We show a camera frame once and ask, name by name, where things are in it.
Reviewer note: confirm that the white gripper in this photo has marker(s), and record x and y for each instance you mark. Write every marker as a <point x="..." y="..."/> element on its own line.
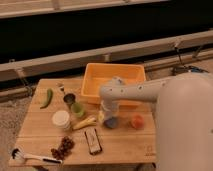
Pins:
<point x="109" y="108"/>

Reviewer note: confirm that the blue sponge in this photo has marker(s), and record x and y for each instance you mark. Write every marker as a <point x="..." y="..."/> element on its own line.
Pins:
<point x="111" y="123"/>

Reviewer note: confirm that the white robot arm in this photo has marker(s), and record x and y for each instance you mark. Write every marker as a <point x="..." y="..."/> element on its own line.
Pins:
<point x="184" y="117"/>

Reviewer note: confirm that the green cup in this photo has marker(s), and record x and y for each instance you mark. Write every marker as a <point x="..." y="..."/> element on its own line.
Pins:
<point x="77" y="109"/>

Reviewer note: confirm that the white paper cup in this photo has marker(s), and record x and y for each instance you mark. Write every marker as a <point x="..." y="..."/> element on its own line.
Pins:
<point x="61" y="119"/>

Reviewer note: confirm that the orange peach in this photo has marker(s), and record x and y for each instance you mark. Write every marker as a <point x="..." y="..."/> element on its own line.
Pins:
<point x="137" y="121"/>

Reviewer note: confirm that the brown chocolate bar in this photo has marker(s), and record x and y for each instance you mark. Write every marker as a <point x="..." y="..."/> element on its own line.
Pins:
<point x="93" y="141"/>

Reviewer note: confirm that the bunch of dark grapes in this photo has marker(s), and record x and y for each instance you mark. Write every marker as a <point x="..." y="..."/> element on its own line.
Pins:
<point x="64" y="148"/>

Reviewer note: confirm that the green pepper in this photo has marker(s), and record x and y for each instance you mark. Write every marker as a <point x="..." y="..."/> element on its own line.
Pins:
<point x="49" y="96"/>

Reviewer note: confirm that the white dish brush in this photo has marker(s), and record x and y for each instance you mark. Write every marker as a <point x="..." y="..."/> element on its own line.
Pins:
<point x="22" y="157"/>

